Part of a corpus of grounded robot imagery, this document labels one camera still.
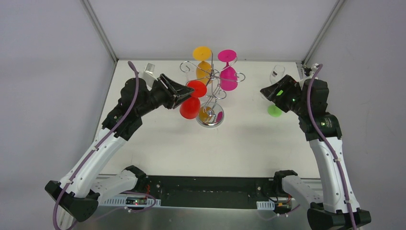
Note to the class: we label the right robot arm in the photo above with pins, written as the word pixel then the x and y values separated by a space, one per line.
pixel 337 208

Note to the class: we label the orange wine glass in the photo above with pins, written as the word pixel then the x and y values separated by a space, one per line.
pixel 203 69

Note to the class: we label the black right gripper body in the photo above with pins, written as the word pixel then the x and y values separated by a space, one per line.
pixel 277 95

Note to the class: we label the red wine glass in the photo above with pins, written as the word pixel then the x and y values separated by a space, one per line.
pixel 190 108

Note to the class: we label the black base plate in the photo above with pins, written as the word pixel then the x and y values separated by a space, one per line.
pixel 212 192

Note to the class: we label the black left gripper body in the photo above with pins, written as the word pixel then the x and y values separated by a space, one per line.
pixel 169 92

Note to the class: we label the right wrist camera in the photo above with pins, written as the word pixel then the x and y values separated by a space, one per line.
pixel 308 72

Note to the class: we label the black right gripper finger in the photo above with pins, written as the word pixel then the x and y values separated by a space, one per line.
pixel 272 96
pixel 275 89

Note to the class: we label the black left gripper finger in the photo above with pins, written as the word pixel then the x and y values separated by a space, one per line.
pixel 178 99
pixel 174 87

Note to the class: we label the chrome wine glass rack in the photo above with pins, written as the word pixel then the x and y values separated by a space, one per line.
pixel 211 113

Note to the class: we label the green wine glass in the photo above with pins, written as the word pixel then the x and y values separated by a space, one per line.
pixel 273 110

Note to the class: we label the magenta wine glass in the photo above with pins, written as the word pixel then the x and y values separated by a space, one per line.
pixel 228 78

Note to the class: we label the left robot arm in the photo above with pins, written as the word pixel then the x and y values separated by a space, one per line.
pixel 77 192

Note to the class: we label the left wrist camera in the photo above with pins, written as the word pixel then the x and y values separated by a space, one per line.
pixel 148 75

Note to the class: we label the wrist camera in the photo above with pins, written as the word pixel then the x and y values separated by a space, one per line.
pixel 308 72
pixel 148 75

